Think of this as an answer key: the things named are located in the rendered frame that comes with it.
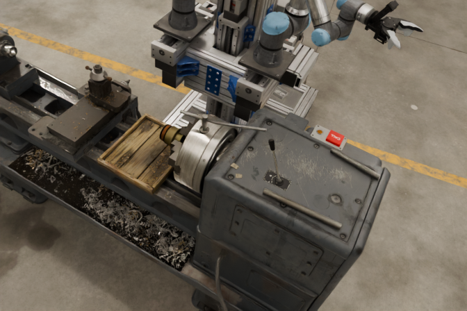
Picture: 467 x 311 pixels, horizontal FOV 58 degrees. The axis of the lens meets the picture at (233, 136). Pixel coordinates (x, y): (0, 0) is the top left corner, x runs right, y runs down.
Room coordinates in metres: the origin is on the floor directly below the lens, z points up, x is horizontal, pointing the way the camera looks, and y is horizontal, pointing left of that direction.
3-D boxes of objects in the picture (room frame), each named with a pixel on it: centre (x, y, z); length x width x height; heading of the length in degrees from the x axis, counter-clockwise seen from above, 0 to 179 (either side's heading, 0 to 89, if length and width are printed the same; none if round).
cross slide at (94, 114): (1.36, 0.68, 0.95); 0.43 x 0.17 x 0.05; 159
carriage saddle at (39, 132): (1.36, 0.73, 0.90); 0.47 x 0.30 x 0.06; 159
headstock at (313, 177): (0.99, -0.28, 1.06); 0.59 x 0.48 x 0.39; 69
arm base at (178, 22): (1.89, 0.37, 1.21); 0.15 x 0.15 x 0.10
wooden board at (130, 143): (1.22, 0.38, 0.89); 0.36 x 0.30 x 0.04; 159
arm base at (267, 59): (1.73, -0.09, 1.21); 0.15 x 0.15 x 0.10
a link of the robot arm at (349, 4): (1.66, -0.38, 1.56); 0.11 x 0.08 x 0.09; 50
